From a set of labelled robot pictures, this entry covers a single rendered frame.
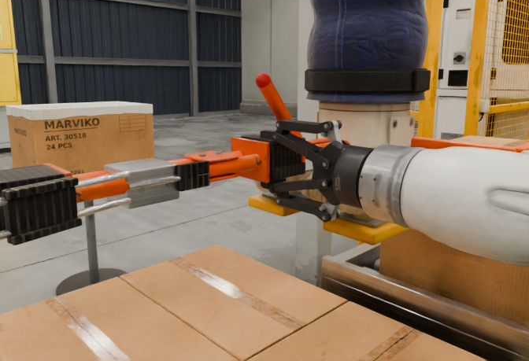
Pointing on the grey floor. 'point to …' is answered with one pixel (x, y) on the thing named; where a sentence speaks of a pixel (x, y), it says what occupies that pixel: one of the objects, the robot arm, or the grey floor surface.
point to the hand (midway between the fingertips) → (261, 158)
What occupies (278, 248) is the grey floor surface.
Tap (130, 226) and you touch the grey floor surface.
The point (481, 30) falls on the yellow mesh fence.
